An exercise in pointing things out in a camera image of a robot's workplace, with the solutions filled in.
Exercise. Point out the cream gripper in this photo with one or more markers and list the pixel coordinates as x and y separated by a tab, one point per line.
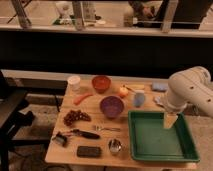
169	120

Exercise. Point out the small metal cup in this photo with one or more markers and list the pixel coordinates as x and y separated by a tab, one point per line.
114	146

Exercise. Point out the black chair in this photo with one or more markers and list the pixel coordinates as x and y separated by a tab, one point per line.
12	101

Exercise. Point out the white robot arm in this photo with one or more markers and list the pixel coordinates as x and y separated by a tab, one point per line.
190	85

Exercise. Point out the blue sponge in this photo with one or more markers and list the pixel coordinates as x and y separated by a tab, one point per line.
159	87

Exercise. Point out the green plastic tray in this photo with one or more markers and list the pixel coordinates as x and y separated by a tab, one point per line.
151	142

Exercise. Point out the orange carrot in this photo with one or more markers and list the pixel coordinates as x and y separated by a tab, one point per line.
80	98

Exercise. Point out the dark rectangular eraser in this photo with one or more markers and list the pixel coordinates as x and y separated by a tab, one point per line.
89	151

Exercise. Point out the purple bowl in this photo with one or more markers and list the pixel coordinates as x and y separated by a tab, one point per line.
111	106

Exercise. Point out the bunch of red grapes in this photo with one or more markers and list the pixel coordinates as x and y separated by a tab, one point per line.
73	116

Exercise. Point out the red bowl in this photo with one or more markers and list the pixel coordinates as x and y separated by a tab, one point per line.
101	83

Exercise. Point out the light blue cup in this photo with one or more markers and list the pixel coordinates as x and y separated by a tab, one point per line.
139	99

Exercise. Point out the white plastic cup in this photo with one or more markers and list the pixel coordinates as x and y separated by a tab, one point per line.
74	82

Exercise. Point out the yellow apple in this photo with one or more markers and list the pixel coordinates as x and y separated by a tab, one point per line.
123	92

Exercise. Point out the grey blue cloth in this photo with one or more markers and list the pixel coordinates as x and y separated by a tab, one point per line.
158	101

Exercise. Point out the black binder clip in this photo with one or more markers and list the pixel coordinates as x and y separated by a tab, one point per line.
60	139

